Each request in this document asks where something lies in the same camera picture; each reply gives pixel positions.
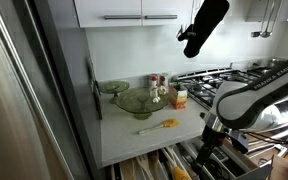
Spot small green glass cake stand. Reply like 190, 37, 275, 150
99, 81, 130, 104

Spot stainless refrigerator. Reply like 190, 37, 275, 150
0, 0, 106, 180

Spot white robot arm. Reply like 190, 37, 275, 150
196, 60, 288, 167

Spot black oven mitt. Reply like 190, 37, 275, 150
178, 0, 230, 58

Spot stainless gas stove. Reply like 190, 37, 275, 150
172, 58, 288, 134

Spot hanging steel ladle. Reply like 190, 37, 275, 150
246, 0, 284, 38

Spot wooden spoon in drawer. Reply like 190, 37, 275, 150
136, 154, 155, 180

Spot large green glass cake stand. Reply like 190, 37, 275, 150
116, 88, 168, 120

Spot bigger orange smiley spatula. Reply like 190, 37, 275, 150
162, 147, 191, 180

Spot garlic bulbs on stand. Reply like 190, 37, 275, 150
150, 86, 167, 103

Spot white upper cabinet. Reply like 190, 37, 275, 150
74, 0, 199, 28

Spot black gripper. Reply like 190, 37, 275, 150
196, 126, 248, 165

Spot orange cardboard box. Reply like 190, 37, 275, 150
168, 83, 187, 109

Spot magnetic knife rack with knives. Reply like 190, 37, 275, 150
86, 57, 102, 120

